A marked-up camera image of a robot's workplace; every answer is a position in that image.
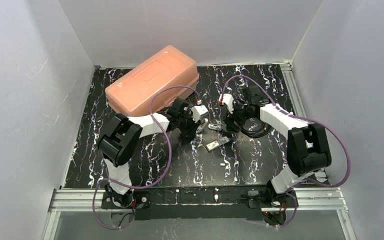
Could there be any staple tray with staples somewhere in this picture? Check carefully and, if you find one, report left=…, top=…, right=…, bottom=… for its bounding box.
left=205, top=136, right=230, bottom=152

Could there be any small white stapler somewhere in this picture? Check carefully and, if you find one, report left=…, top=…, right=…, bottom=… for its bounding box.
left=196, top=118, right=209, bottom=133

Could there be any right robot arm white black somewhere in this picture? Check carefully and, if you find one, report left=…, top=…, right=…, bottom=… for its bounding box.
left=219, top=86, right=332, bottom=204

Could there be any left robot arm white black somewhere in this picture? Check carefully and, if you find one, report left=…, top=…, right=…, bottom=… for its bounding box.
left=97, top=98, right=208, bottom=208

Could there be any pink translucent plastic box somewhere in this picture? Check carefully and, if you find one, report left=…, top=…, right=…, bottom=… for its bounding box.
left=105, top=45, right=200, bottom=117

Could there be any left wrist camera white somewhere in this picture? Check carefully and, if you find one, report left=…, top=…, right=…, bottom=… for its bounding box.
left=191, top=100, right=208, bottom=123

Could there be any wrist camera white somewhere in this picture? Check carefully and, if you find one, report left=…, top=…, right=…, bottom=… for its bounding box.
left=191, top=100, right=208, bottom=123
left=218, top=93, right=234, bottom=113

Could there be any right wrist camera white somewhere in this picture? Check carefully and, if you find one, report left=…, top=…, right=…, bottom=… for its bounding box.
left=218, top=93, right=234, bottom=113

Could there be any coiled black cable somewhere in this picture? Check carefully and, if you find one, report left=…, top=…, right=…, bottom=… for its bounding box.
left=237, top=119, right=273, bottom=139

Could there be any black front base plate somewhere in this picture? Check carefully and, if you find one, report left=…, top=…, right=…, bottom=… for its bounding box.
left=99, top=185, right=296, bottom=222

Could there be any aluminium front rail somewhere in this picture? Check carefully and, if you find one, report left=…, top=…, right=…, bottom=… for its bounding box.
left=49, top=186, right=348, bottom=212

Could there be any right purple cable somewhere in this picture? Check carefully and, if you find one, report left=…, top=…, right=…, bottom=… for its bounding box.
left=219, top=74, right=352, bottom=228

